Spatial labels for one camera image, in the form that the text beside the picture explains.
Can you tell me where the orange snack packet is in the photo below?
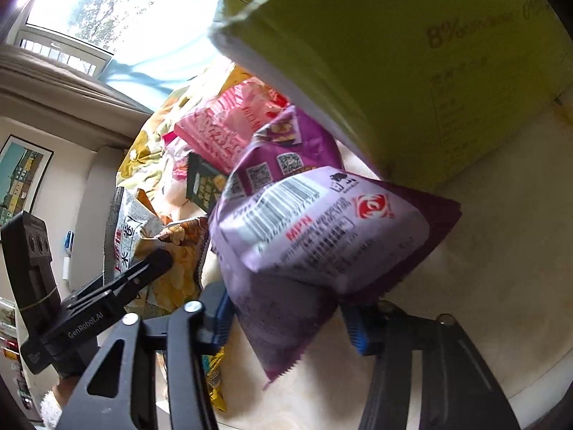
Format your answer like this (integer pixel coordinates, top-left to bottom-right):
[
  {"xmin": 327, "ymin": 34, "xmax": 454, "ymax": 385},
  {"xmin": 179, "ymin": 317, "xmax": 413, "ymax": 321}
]
[{"xmin": 133, "ymin": 188, "xmax": 157, "ymax": 218}]

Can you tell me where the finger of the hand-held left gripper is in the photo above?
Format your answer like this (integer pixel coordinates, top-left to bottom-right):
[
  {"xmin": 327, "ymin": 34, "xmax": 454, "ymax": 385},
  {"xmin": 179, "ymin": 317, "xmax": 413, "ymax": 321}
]
[{"xmin": 72, "ymin": 247, "xmax": 176, "ymax": 311}]

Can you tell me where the yellow snack packet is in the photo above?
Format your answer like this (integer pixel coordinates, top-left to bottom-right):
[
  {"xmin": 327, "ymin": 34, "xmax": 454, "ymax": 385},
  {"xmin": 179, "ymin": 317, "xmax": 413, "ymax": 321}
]
[{"xmin": 201, "ymin": 347, "xmax": 229, "ymax": 413}]

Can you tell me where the light purple snack packet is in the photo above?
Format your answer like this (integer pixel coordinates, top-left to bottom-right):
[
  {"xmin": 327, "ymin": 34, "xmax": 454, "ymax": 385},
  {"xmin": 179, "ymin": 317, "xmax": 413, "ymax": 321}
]
[{"xmin": 208, "ymin": 166, "xmax": 463, "ymax": 383}]

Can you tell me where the dark green snack packet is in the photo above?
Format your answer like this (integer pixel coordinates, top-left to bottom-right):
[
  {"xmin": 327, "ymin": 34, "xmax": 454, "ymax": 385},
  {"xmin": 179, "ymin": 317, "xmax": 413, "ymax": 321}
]
[{"xmin": 186, "ymin": 151, "xmax": 229, "ymax": 211}]

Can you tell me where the dark purple chip packet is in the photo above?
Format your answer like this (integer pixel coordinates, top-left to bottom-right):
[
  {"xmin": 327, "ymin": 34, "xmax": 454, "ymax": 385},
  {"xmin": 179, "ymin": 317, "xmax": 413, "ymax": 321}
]
[{"xmin": 230, "ymin": 105, "xmax": 345, "ymax": 198}]

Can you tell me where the person's left forearm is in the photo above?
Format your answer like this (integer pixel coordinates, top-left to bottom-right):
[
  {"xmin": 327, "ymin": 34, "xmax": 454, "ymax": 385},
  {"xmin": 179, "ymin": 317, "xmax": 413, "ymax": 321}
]
[{"xmin": 39, "ymin": 376, "xmax": 83, "ymax": 430}]

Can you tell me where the small pink clear snack packet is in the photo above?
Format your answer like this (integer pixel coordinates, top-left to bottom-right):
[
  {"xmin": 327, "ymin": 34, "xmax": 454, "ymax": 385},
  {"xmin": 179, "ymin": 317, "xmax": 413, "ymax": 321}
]
[{"xmin": 154, "ymin": 133, "xmax": 198, "ymax": 222}]

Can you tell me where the golden yellow chip packet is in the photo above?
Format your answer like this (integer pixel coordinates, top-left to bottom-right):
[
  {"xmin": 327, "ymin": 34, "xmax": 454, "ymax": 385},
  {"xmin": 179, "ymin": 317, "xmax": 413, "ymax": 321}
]
[{"xmin": 143, "ymin": 217, "xmax": 211, "ymax": 314}]

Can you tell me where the green cardboard box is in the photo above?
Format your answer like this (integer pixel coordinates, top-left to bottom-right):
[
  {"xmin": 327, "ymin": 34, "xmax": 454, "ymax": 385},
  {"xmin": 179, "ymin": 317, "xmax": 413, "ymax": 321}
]
[{"xmin": 210, "ymin": 0, "xmax": 573, "ymax": 193}]

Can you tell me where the cluttered shelf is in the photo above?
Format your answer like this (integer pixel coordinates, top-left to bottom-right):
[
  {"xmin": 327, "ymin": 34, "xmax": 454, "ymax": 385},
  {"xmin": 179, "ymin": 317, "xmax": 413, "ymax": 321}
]
[{"xmin": 0, "ymin": 296, "xmax": 32, "ymax": 413}]

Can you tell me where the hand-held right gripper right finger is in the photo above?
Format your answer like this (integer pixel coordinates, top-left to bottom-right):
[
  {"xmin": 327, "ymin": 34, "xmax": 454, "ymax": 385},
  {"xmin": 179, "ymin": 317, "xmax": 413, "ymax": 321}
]
[{"xmin": 341, "ymin": 300, "xmax": 522, "ymax": 430}]

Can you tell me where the white silver snack packet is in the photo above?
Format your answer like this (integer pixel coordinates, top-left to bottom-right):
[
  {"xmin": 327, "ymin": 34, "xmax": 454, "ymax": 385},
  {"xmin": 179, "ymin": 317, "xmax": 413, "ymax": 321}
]
[{"xmin": 103, "ymin": 187, "xmax": 164, "ymax": 287}]

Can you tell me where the light blue cloth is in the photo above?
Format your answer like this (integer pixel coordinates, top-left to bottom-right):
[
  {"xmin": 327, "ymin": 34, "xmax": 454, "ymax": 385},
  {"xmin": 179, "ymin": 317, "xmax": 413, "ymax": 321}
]
[{"xmin": 105, "ymin": 22, "xmax": 238, "ymax": 99}]

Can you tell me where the large pink snack packet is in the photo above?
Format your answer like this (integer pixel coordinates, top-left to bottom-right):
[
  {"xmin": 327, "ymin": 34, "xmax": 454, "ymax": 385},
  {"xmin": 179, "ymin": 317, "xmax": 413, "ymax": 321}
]
[{"xmin": 174, "ymin": 78, "xmax": 292, "ymax": 175}]

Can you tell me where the wall poster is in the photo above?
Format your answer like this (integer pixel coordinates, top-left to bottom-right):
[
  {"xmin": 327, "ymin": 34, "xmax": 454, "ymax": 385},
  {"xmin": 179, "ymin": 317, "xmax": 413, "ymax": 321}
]
[{"xmin": 0, "ymin": 134, "xmax": 54, "ymax": 229}]

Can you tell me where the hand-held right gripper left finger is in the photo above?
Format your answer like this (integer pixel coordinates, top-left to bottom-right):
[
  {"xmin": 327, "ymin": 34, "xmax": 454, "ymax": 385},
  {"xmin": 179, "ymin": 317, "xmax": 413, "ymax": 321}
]
[{"xmin": 56, "ymin": 282, "xmax": 236, "ymax": 430}]

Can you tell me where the floral blanket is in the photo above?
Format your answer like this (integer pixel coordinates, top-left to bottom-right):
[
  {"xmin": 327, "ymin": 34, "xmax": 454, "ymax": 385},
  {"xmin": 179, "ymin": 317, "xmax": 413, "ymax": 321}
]
[{"xmin": 115, "ymin": 63, "xmax": 251, "ymax": 216}]

